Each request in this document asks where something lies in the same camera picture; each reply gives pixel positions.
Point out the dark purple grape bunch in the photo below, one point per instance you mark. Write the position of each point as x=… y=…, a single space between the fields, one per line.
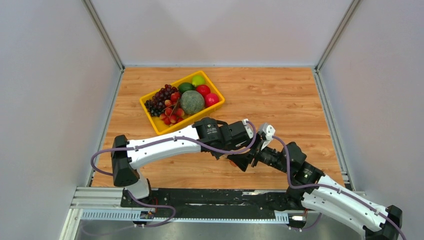
x=162 y=100

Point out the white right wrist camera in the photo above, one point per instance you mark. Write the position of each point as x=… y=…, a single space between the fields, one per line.
x=266 y=132

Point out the red cherry bunch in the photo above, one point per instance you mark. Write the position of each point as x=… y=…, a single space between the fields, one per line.
x=172 y=113

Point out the yellow plastic fruit tray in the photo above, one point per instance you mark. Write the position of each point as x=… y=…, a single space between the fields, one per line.
x=160 y=128

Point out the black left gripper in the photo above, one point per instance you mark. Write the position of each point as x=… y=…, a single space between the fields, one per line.
x=217 y=155

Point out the pink red apple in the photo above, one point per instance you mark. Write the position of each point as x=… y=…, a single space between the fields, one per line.
x=211 y=99

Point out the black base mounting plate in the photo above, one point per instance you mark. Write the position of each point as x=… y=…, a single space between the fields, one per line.
x=223 y=203

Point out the dark green lime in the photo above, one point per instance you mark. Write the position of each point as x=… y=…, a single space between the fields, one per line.
x=185 y=86

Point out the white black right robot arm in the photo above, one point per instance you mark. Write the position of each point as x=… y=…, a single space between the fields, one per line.
x=312 y=189

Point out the green netted melon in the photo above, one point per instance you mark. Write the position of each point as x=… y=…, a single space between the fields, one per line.
x=192 y=102

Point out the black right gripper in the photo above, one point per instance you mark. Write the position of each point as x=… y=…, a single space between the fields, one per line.
x=241 y=160

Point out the aluminium front frame rail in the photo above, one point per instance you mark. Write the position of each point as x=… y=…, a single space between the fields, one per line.
x=107 y=213

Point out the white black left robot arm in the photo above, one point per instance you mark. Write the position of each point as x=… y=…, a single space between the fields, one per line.
x=205 y=135

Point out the light green apple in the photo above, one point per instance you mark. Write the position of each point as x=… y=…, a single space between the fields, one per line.
x=198 y=80

